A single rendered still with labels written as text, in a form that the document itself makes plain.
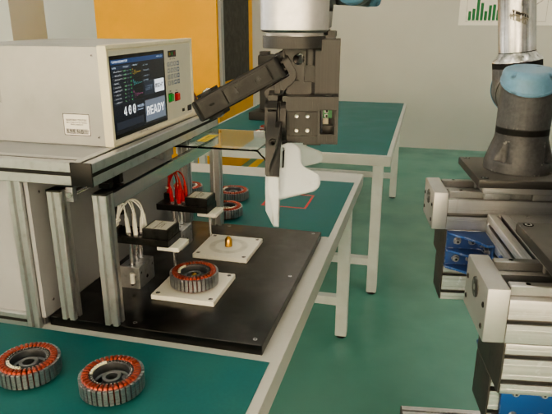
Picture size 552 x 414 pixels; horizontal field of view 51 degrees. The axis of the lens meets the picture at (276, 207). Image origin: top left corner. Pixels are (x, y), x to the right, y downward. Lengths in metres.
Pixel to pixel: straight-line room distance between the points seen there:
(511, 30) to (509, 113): 0.22
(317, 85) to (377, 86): 5.87
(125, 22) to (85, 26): 2.41
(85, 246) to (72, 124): 0.30
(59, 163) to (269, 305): 0.53
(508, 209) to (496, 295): 0.52
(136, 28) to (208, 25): 0.64
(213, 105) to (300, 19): 0.14
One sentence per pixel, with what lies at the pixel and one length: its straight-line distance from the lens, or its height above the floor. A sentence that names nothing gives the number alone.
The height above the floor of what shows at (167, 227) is 0.92.
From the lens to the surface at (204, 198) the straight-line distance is 1.52.
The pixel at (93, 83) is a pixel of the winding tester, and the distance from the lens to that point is 1.24.
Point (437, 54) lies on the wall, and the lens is 6.46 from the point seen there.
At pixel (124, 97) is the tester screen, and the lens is 1.27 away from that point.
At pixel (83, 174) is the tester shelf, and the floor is 1.09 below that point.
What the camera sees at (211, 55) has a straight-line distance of 4.92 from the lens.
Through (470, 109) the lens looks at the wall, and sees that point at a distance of 6.53.
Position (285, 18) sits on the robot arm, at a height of 1.37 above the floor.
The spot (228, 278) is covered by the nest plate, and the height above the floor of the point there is 0.78.
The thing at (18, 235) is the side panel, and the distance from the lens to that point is 1.26.
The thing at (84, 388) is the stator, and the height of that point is 0.78.
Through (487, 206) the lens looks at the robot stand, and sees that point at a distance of 1.40.
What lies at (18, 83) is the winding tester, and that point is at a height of 1.24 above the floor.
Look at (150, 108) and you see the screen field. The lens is 1.38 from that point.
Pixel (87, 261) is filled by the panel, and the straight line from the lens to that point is 1.42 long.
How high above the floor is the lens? 1.37
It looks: 18 degrees down
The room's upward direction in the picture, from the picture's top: straight up
